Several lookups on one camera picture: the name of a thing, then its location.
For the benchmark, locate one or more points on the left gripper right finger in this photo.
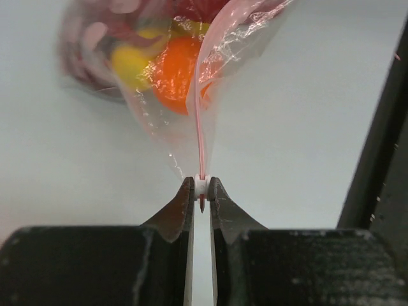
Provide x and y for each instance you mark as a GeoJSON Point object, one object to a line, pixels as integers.
{"type": "Point", "coordinates": [254, 265]}

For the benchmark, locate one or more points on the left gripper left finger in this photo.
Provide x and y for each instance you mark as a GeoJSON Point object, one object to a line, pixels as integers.
{"type": "Point", "coordinates": [149, 264]}

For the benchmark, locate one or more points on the toy orange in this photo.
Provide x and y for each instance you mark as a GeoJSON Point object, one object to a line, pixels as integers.
{"type": "Point", "coordinates": [173, 73]}

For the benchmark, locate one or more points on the clear zip top bag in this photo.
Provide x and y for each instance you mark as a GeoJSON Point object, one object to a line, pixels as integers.
{"type": "Point", "coordinates": [239, 33]}

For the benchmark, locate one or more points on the yellow toy pepper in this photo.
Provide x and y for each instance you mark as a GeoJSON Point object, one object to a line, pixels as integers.
{"type": "Point", "coordinates": [190, 28]}

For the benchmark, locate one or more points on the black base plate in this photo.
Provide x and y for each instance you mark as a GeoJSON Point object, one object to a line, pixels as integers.
{"type": "Point", "coordinates": [377, 197]}

